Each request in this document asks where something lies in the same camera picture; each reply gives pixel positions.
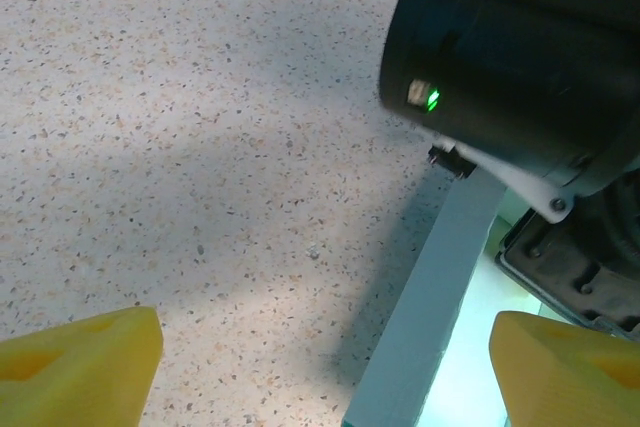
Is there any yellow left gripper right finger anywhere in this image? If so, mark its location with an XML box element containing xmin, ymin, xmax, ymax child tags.
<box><xmin>489</xmin><ymin>310</ymin><xmax>640</xmax><ymax>427</ymax></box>

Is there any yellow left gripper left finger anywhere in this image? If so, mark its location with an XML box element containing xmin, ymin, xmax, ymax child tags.
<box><xmin>0</xmin><ymin>305</ymin><xmax>165</xmax><ymax>427</ymax></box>

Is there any light blue paper box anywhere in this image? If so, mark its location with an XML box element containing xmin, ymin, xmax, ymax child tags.
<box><xmin>343</xmin><ymin>166</ymin><xmax>546</xmax><ymax>427</ymax></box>

